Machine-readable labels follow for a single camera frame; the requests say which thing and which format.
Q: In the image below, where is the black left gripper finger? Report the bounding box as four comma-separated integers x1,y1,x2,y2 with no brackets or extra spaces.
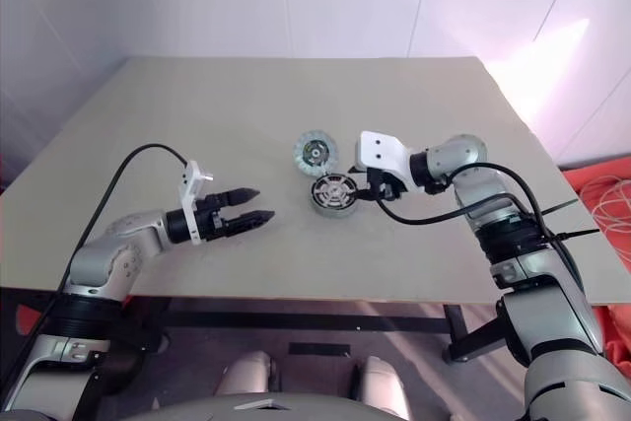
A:
216,187,261,208
224,210,276,236

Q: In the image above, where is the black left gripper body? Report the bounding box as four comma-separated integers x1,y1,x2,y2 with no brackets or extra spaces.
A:
194,191,233,244

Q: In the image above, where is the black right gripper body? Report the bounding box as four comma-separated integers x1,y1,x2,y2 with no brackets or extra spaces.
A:
364,168,403,201

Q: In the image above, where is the silver spoked rotor black rim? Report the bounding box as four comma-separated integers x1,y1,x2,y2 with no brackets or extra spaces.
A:
311,172,359,209

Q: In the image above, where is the silver motor housing with coils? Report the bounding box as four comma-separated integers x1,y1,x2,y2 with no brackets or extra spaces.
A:
309,178,360,219

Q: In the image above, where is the grey rounded shape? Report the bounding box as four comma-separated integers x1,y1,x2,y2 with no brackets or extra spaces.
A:
353,355,410,421
219,350,280,400

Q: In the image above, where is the large orange fabric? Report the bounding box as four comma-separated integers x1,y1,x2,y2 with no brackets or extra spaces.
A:
561,154,631,381

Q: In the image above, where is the dark curved robot body cover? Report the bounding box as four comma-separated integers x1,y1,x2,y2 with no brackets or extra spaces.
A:
117,392,415,421

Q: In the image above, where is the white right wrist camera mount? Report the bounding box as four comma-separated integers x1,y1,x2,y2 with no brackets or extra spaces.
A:
354,130,414,191

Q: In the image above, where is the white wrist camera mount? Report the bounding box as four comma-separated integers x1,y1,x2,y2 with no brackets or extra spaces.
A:
354,130,414,191
177,159,216,247

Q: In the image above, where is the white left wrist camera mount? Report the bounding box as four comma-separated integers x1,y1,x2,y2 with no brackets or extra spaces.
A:
177,159,216,247

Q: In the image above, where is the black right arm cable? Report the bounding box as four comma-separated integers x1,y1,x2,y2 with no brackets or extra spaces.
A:
375,161,600,294

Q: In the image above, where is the black metal table frame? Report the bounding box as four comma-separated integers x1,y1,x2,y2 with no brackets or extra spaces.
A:
125,295,509,366

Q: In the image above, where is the coiled white cable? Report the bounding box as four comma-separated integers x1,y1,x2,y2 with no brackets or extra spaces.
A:
579,172,631,235

